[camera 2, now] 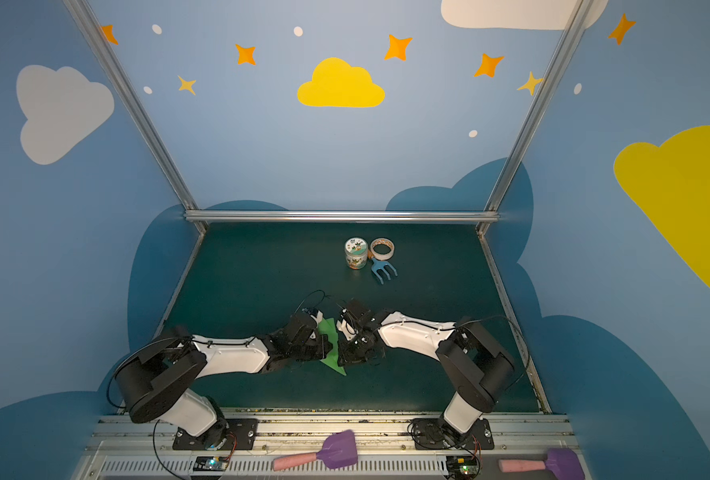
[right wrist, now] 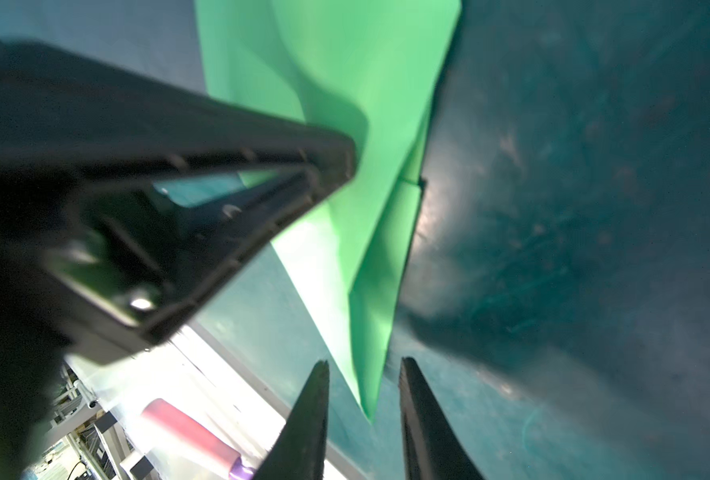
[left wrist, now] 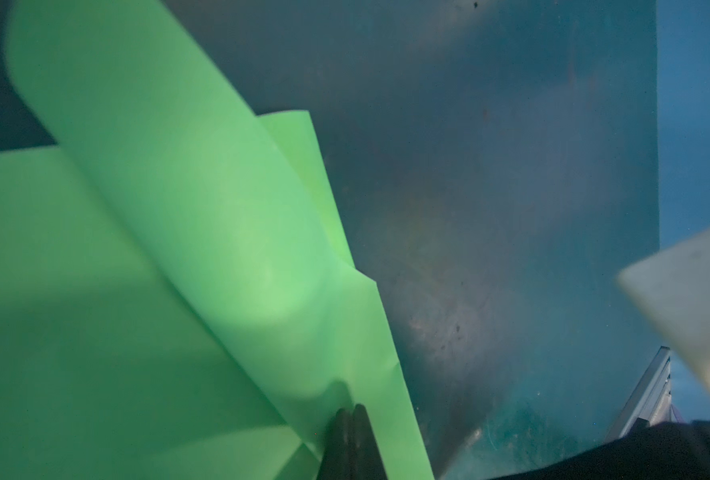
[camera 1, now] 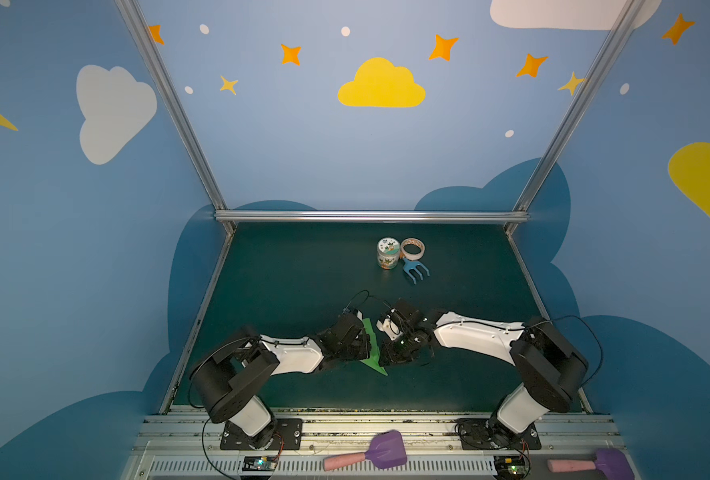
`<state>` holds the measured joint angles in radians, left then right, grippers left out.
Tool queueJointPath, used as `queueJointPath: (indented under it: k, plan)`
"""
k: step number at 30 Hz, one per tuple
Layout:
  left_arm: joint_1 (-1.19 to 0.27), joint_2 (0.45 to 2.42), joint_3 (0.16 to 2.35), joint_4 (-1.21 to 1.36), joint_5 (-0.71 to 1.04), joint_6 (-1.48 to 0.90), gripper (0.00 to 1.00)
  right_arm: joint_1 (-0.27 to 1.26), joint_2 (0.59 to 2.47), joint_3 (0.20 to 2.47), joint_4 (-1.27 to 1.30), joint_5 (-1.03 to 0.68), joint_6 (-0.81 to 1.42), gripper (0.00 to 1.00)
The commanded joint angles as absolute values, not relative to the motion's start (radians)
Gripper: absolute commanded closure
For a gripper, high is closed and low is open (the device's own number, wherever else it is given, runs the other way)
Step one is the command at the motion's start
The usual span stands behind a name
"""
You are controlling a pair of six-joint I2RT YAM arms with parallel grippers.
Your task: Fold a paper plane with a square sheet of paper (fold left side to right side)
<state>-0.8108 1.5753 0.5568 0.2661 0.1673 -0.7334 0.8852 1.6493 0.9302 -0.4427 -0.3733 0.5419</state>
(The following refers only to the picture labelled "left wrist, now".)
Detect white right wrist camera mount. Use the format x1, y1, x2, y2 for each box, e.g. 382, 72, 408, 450
617, 228, 710, 394

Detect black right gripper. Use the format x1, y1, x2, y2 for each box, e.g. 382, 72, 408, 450
511, 421, 710, 480

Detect aluminium right corner post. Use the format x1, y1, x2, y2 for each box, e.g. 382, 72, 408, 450
604, 346, 672, 443

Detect green square paper sheet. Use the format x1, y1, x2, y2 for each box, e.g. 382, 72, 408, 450
0, 1, 433, 479

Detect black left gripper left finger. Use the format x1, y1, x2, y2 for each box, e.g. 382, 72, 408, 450
316, 409, 352, 480

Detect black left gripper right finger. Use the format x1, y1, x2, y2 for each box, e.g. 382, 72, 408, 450
350, 404, 387, 480

